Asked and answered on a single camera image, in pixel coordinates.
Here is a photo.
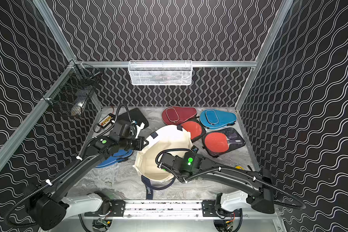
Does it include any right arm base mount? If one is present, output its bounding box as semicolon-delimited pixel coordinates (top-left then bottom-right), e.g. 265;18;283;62
201;200;240;218

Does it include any black wire wall basket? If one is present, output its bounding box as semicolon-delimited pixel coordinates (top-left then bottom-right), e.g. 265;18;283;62
44;63;102;117

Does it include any dark grey paddle case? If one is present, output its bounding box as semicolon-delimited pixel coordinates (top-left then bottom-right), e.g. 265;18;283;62
202;127;246;158

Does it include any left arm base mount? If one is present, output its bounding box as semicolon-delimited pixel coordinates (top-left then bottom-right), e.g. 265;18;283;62
84;200;126;218

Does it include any royal blue paddle case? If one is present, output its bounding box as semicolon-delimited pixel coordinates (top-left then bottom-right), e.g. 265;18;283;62
95;149;133;168

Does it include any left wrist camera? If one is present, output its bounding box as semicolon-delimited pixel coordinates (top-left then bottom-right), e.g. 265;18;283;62
135;122;145;138

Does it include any teal paddle case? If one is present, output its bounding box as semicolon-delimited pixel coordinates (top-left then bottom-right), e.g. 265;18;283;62
199;109;237;130

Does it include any cream canvas tote bag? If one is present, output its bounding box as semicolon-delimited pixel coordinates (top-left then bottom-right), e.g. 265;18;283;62
133;125;193;200

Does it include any white mesh wall basket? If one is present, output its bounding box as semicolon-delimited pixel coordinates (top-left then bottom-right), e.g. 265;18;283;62
128;60;193;86

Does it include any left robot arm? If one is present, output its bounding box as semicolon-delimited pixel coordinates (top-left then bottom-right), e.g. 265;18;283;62
4;104;149;230

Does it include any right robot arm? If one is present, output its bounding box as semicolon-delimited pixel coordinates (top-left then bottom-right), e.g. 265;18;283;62
155;148;306;214

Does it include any red paddle case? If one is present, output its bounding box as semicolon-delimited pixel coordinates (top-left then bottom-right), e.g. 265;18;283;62
161;106;197;125

